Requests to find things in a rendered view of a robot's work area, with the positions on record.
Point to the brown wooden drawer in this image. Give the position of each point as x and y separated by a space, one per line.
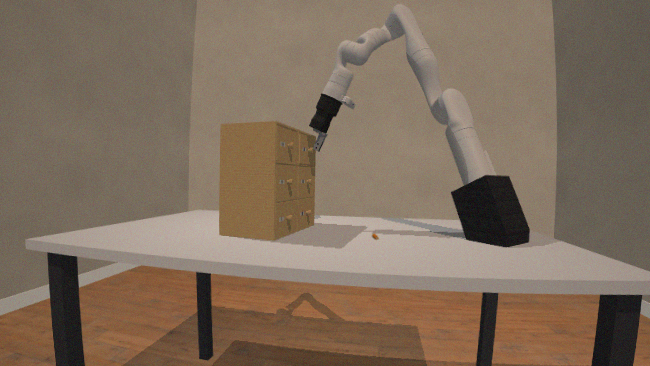
284 211
305 181
305 211
306 151
287 145
286 181

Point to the small tan wooden chest of drawers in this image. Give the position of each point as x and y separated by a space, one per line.
247 186

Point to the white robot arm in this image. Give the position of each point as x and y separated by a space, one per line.
471 160

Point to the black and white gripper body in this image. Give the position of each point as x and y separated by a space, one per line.
332 97

